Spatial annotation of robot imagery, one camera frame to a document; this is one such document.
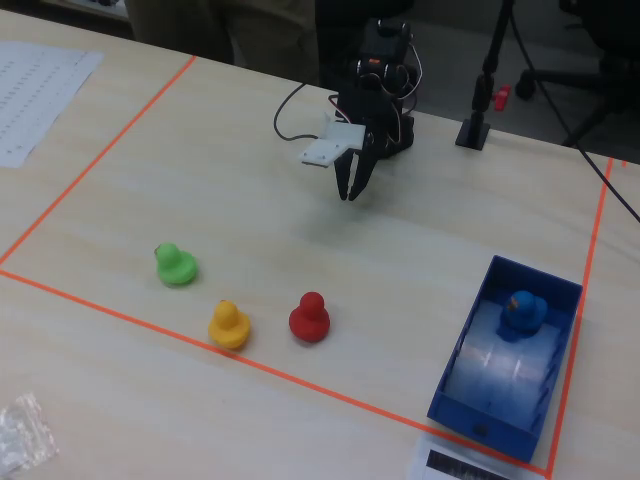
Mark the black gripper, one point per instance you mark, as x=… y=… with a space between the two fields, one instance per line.
x=361 y=161

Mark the blue rubber duck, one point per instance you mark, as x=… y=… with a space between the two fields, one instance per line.
x=522 y=315

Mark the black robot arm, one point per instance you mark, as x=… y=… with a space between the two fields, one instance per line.
x=387 y=40

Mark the red rubber duck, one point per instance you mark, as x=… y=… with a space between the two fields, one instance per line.
x=309 y=322

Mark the yellow rubber duck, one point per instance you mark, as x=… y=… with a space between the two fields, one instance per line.
x=228 y=327

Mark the green rubber duck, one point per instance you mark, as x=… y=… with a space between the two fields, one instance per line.
x=175 y=267

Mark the blue plastic bin box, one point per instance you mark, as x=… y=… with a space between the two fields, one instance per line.
x=500 y=400

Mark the red clamp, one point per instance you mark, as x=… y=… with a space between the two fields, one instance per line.
x=501 y=97

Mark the person khaki trousers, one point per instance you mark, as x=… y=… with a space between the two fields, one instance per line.
x=225 y=30

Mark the orange tape strip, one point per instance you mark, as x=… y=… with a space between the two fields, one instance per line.
x=150 y=104
x=593 y=250
x=350 y=400

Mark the white paper with barcode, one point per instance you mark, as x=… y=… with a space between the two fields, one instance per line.
x=425 y=460

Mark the white printed paper sheet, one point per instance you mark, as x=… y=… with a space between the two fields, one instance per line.
x=35 y=100

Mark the clear plastic bag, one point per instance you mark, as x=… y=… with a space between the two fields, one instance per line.
x=22 y=440

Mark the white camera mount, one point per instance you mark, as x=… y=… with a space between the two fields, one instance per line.
x=330 y=147

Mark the black camera stand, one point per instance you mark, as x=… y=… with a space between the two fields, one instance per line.
x=474 y=132

